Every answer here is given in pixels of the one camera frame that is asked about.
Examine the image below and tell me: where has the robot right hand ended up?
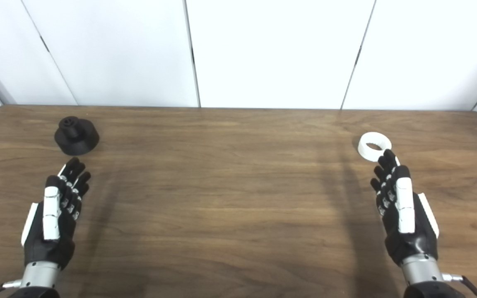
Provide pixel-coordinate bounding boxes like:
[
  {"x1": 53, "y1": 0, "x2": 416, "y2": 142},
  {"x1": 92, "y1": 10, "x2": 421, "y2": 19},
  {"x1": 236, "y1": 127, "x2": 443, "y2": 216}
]
[{"x1": 370, "y1": 149, "x2": 440, "y2": 265}]

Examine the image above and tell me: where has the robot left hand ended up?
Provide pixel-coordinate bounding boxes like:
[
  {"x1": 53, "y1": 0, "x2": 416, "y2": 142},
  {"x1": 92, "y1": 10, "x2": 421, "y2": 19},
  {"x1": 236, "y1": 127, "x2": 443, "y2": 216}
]
[{"x1": 21, "y1": 157, "x2": 92, "y2": 269}]

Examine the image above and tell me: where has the white ring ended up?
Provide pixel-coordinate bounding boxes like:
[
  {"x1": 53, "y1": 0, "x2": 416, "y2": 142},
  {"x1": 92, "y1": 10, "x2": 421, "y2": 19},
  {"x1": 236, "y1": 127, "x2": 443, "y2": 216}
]
[{"x1": 358, "y1": 132, "x2": 393, "y2": 162}]

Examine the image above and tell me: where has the round black part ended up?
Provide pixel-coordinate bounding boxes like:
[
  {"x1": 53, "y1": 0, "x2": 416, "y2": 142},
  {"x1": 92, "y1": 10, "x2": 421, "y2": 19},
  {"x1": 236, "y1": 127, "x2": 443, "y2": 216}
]
[{"x1": 54, "y1": 116, "x2": 100, "y2": 156}]

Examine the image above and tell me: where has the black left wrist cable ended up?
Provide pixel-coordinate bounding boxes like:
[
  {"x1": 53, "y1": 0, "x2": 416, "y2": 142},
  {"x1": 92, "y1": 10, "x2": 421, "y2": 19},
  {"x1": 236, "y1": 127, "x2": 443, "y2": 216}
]
[{"x1": 0, "y1": 279, "x2": 22, "y2": 298}]

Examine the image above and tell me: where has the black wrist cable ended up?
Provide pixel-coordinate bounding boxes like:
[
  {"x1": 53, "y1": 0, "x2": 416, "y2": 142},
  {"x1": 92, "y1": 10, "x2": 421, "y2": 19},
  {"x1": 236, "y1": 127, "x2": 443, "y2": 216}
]
[
  {"x1": 0, "y1": 279, "x2": 22, "y2": 298},
  {"x1": 442, "y1": 273, "x2": 477, "y2": 298}
]

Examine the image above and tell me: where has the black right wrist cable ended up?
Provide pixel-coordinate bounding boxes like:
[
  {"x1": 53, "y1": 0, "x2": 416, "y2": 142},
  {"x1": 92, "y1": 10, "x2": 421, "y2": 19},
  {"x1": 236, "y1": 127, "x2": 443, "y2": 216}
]
[{"x1": 442, "y1": 273, "x2": 477, "y2": 298}]

